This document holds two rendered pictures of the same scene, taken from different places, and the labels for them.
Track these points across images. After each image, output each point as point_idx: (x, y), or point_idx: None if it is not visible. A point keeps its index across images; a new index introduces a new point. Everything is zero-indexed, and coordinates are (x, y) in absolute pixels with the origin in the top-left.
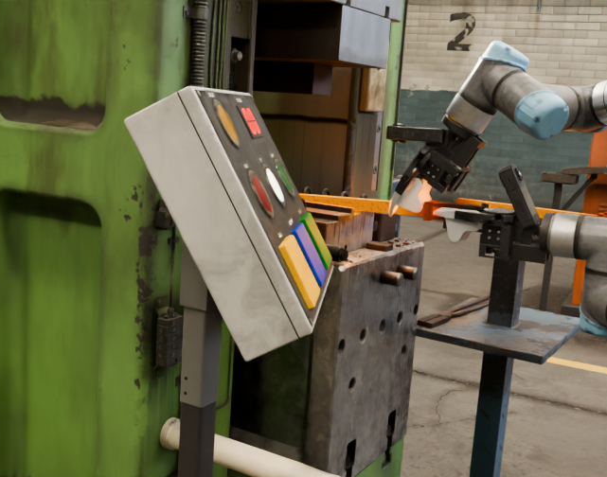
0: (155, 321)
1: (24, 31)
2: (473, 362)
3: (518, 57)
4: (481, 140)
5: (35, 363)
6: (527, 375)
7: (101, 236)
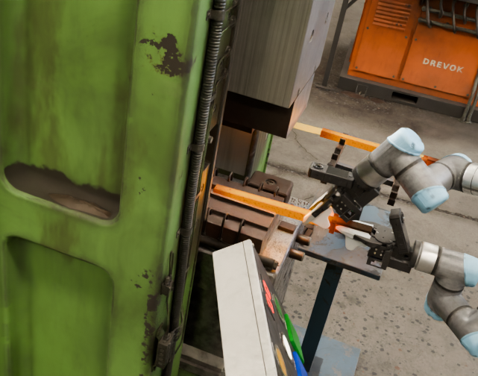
0: (155, 342)
1: (22, 113)
2: (280, 142)
3: (419, 151)
4: (378, 187)
5: (40, 332)
6: (319, 154)
7: (103, 272)
